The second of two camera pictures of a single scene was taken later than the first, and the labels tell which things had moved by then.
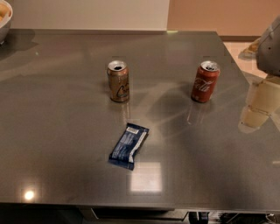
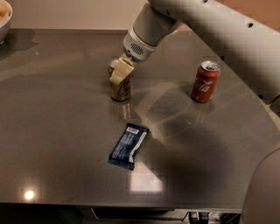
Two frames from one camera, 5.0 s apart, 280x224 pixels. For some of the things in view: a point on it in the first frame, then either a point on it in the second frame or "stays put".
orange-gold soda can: [119, 80] stays put
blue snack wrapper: [125, 148] stays put
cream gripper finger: [263, 101] -> [135, 50]
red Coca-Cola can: [205, 81] stays put
